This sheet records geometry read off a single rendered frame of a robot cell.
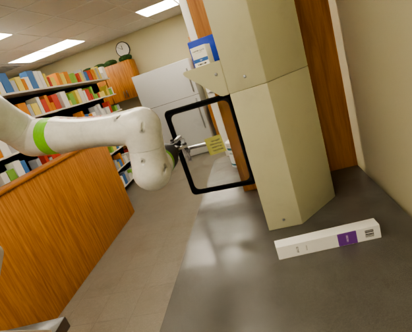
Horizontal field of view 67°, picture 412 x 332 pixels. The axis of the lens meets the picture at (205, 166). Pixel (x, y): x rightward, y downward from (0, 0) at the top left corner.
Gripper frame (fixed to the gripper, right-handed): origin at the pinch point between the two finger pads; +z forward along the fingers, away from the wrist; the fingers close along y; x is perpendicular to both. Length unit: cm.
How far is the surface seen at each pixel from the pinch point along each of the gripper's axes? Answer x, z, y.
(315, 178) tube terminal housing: 22, -14, -45
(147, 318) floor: 128, 51, 81
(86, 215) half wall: 79, 155, 169
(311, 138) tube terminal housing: 8.6, -12.1, -46.9
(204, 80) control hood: -19.4, -22.2, -20.2
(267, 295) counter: 34, -51, -24
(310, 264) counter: 34, -42, -36
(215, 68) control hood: -21.4, -22.2, -24.2
